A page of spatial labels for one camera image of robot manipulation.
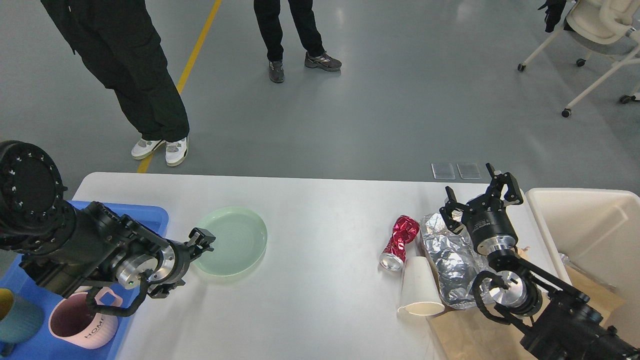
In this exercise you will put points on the black garment on chair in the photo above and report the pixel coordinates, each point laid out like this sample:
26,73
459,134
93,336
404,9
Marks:
553,13

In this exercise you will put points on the pink HOME mug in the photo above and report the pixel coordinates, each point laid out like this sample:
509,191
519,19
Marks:
71,320

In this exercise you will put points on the brown paper bag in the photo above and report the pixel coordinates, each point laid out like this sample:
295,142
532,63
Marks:
468,335

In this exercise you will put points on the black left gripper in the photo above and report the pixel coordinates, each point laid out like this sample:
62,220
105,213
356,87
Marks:
163,268

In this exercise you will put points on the teal mug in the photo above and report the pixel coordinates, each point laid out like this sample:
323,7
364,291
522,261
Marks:
20,319

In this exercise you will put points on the blue plastic tray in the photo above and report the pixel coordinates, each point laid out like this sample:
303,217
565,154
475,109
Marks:
44,346

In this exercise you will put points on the white paper cup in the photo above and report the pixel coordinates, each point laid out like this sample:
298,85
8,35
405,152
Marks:
419,294

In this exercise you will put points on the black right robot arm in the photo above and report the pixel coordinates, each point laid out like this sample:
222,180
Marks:
555,318

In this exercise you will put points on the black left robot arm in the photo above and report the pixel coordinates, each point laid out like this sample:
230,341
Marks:
64,248

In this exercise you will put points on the beige plastic bin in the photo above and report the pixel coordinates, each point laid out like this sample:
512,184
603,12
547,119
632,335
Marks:
599,231

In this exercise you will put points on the clear floor plate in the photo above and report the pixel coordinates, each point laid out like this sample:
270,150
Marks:
469,170
443,171

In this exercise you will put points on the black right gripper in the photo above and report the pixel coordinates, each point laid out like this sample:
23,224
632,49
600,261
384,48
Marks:
485,220

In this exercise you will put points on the white office chair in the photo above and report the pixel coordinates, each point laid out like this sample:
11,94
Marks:
605,27

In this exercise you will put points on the person in white sneakers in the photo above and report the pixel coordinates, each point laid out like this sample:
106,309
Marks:
119,45

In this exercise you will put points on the crumpled aluminium foil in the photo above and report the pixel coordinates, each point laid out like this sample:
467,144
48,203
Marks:
456,263

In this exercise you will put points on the mint green plate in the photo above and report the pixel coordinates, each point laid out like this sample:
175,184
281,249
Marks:
240,241

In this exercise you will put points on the crushed red can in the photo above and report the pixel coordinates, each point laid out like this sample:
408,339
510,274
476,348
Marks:
404,231

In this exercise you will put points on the clear floor plate right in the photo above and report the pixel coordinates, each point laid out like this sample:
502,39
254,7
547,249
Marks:
469,170

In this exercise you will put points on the clear floor plate left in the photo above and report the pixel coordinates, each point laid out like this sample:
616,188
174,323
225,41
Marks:
443,171

